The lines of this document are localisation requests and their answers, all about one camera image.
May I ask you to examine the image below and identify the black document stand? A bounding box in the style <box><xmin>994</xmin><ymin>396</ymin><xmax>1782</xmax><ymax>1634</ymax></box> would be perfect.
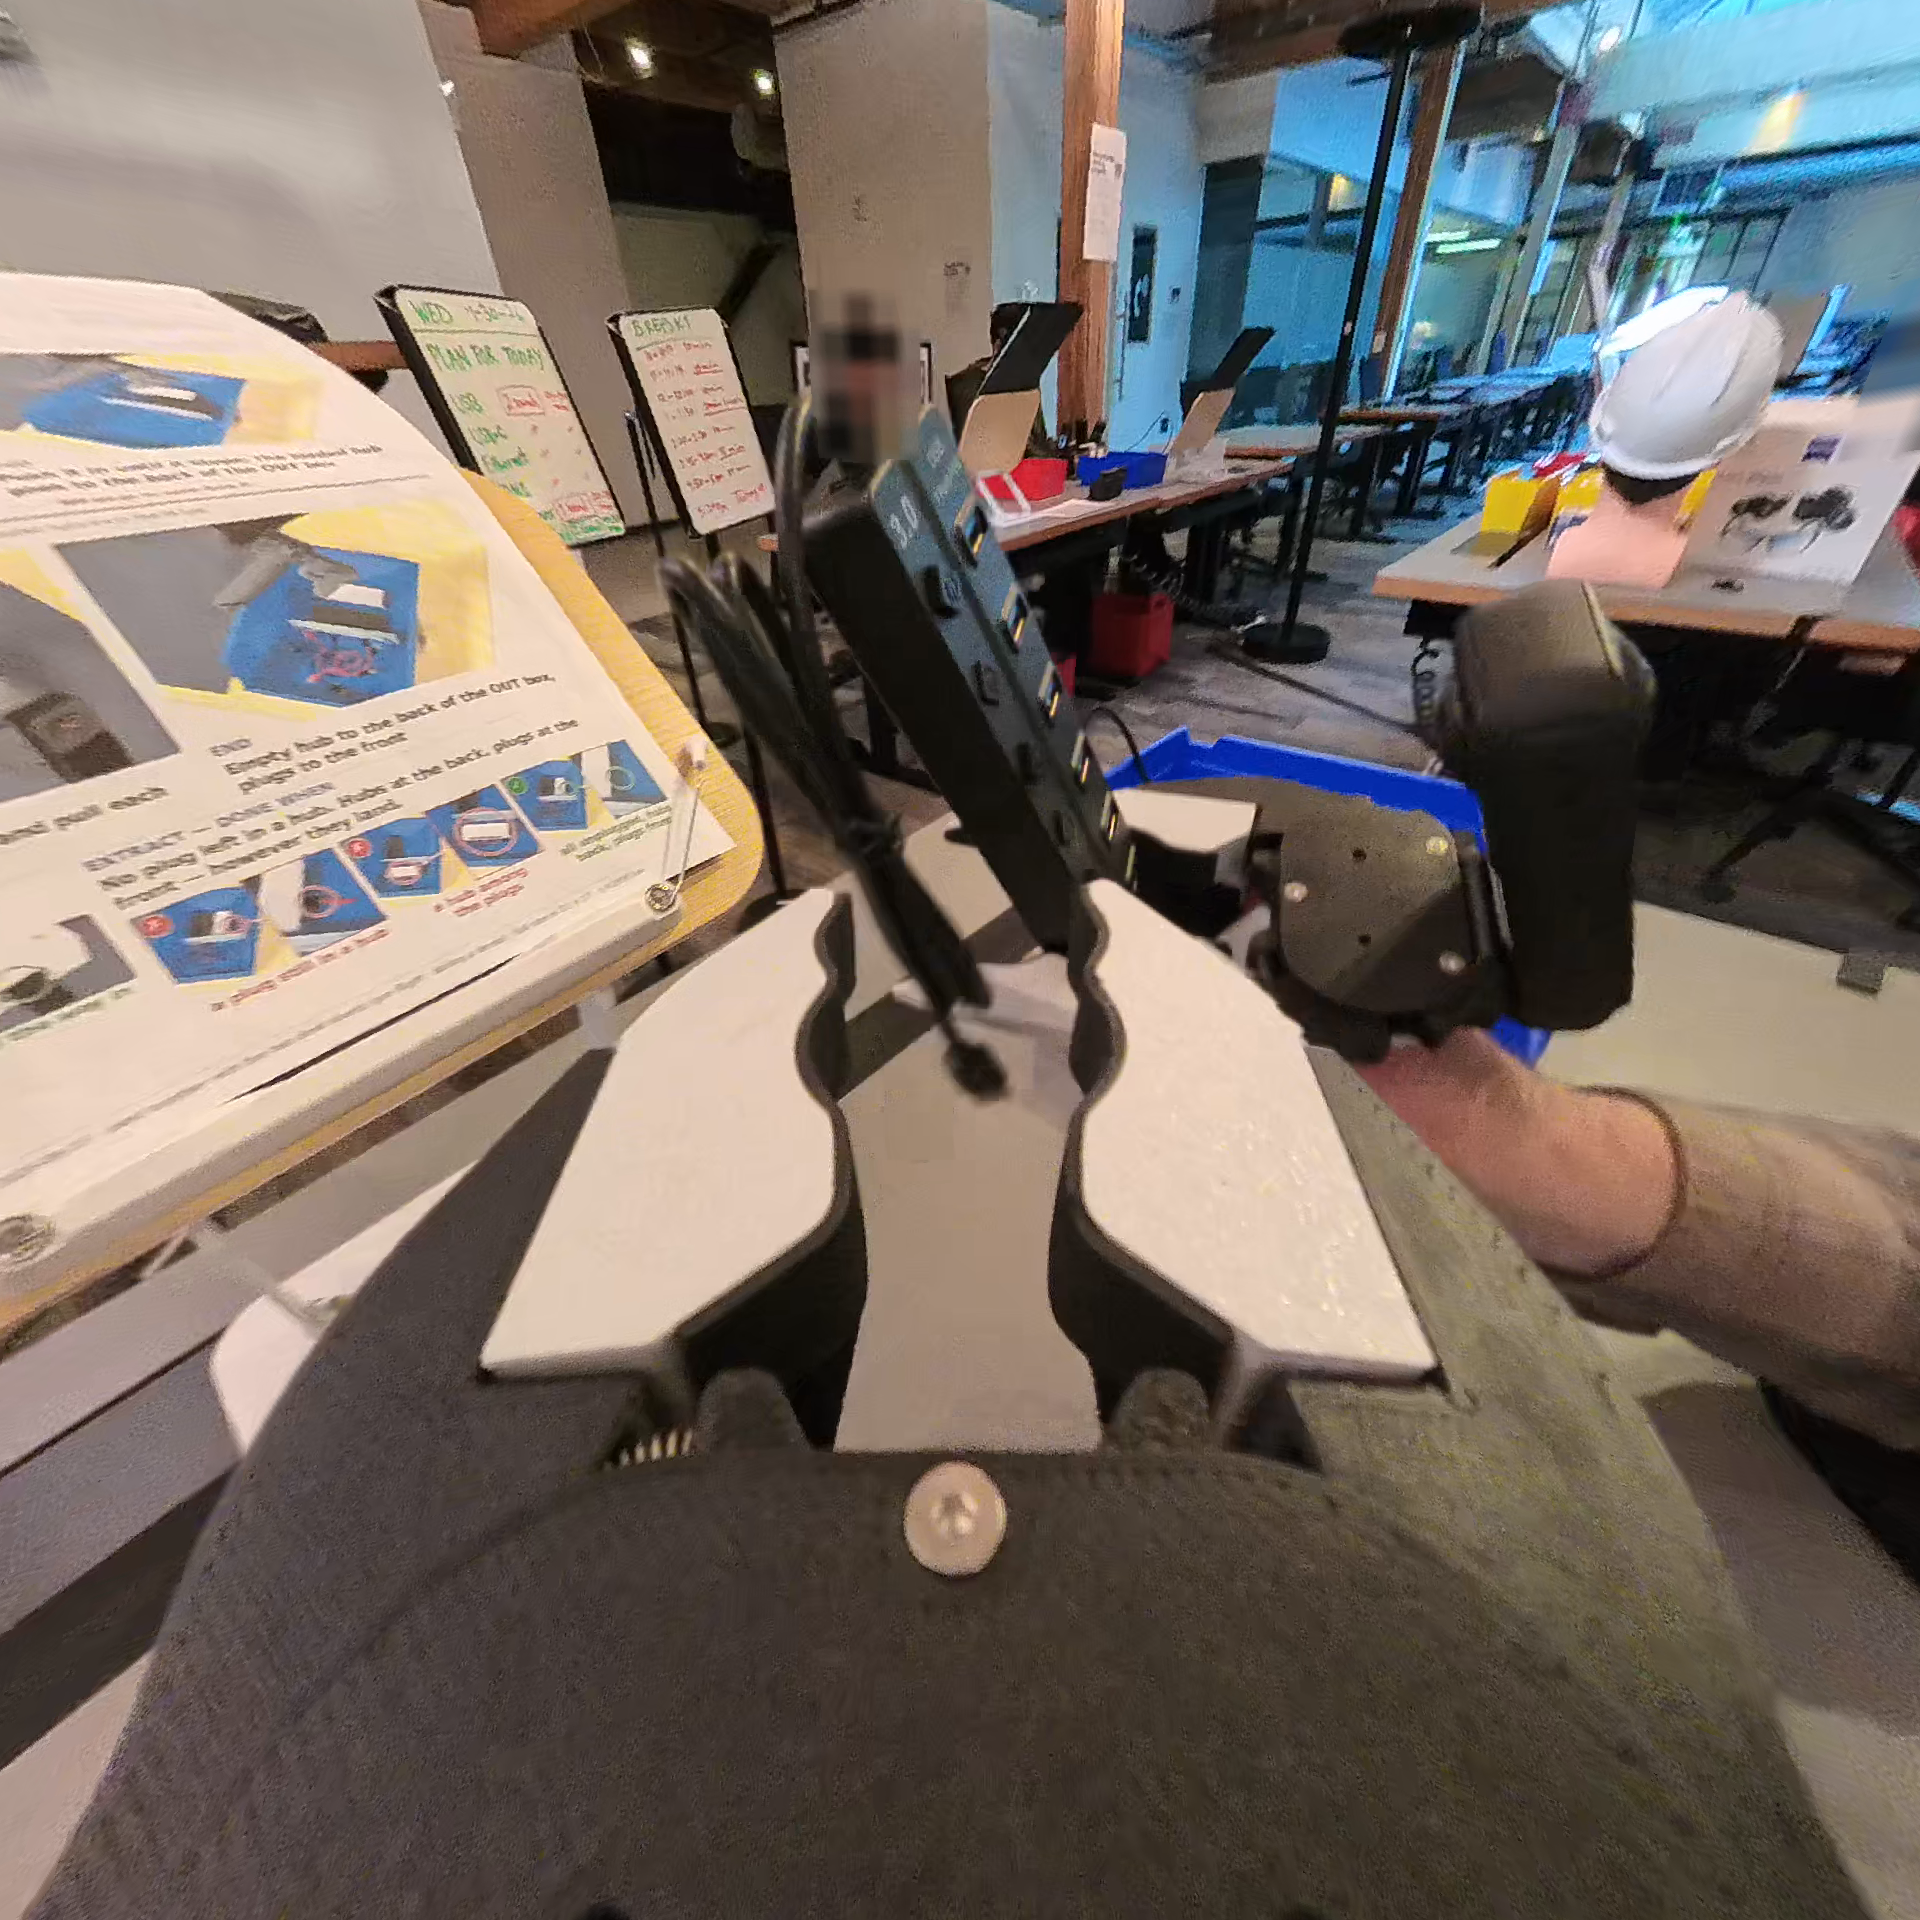
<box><xmin>983</xmin><ymin>299</ymin><xmax>1087</xmax><ymax>396</ymax></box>

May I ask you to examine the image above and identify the person's dark trouser leg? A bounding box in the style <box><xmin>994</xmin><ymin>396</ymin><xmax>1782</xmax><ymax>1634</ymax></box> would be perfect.
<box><xmin>1762</xmin><ymin>1380</ymin><xmax>1920</xmax><ymax>1577</ymax></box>

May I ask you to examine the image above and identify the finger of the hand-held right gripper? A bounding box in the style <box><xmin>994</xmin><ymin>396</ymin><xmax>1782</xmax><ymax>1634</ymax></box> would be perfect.
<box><xmin>1207</xmin><ymin>895</ymin><xmax>1291</xmax><ymax>988</ymax></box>
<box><xmin>1113</xmin><ymin>786</ymin><xmax>1267</xmax><ymax>931</ymax></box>

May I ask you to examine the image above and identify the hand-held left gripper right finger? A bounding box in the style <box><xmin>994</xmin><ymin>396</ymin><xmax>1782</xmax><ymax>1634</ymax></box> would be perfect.
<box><xmin>1047</xmin><ymin>880</ymin><xmax>1446</xmax><ymax>1428</ymax></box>

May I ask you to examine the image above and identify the red floor bin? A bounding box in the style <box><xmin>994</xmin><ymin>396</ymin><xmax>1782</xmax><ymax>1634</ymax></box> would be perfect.
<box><xmin>1091</xmin><ymin>587</ymin><xmax>1177</xmax><ymax>679</ymax></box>

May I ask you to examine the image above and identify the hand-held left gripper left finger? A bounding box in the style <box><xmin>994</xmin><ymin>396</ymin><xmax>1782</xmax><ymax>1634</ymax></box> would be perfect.
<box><xmin>480</xmin><ymin>887</ymin><xmax>873</xmax><ymax>1450</ymax></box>

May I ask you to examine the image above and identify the whiteboard with green writing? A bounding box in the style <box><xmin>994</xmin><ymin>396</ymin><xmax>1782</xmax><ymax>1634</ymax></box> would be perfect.
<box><xmin>374</xmin><ymin>283</ymin><xmax>630</xmax><ymax>549</ymax></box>

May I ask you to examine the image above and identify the person's right hand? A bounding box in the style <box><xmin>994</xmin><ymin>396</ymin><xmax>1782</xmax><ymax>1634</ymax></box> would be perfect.
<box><xmin>1342</xmin><ymin>1025</ymin><xmax>1555</xmax><ymax>1206</ymax></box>

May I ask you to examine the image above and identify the grey office desk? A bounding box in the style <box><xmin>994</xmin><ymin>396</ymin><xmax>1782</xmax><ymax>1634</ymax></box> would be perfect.
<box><xmin>757</xmin><ymin>455</ymin><xmax>1297</xmax><ymax>707</ymax></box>

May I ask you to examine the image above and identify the grey wood-edged desk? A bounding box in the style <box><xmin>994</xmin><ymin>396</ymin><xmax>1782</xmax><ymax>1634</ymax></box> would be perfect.
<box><xmin>1372</xmin><ymin>515</ymin><xmax>1920</xmax><ymax>662</ymax></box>

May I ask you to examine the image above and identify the pink mannequin head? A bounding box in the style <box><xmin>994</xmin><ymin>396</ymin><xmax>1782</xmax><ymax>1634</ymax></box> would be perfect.
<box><xmin>1545</xmin><ymin>463</ymin><xmax>1699</xmax><ymax>589</ymax></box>

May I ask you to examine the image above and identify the white printed carton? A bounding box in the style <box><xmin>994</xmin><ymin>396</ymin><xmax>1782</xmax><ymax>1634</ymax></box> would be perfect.
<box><xmin>1680</xmin><ymin>396</ymin><xmax>1920</xmax><ymax>587</ymax></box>

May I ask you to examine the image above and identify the yellow plastic bin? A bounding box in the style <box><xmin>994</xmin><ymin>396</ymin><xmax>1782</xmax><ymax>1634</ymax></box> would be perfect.
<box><xmin>1485</xmin><ymin>463</ymin><xmax>1600</xmax><ymax>541</ymax></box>

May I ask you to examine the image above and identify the whiteboard with red underlines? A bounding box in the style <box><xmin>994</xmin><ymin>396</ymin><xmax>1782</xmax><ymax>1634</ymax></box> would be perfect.
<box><xmin>604</xmin><ymin>305</ymin><xmax>786</xmax><ymax>541</ymax></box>

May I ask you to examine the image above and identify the wooden column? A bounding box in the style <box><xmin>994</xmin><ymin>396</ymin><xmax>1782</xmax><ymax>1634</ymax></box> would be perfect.
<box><xmin>1057</xmin><ymin>0</ymin><xmax>1128</xmax><ymax>438</ymax></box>

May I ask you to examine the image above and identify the white hard hat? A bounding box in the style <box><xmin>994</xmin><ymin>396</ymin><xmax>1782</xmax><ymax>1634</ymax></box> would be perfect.
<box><xmin>1591</xmin><ymin>291</ymin><xmax>1788</xmax><ymax>482</ymax></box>

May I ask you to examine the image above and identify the black pole with round top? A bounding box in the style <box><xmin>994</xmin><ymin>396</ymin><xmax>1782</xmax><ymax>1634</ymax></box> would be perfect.
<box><xmin>1245</xmin><ymin>5</ymin><xmax>1481</xmax><ymax>665</ymax></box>

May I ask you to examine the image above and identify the black hub cable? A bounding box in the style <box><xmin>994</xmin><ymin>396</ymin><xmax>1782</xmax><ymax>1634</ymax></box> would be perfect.
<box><xmin>657</xmin><ymin>391</ymin><xmax>1015</xmax><ymax>1100</ymax></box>

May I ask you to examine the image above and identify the blue plastic bin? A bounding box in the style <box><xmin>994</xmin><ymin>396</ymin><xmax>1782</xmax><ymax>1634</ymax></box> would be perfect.
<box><xmin>1102</xmin><ymin>725</ymin><xmax>1555</xmax><ymax>1068</ymax></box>

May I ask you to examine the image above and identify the row of office desks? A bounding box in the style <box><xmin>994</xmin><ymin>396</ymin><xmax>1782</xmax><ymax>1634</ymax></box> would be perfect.
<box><xmin>1335</xmin><ymin>374</ymin><xmax>1592</xmax><ymax>541</ymax></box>

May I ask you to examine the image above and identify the person's right forearm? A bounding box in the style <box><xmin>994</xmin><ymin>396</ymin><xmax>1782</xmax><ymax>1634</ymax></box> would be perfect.
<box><xmin>1485</xmin><ymin>1049</ymin><xmax>1920</xmax><ymax>1450</ymax></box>

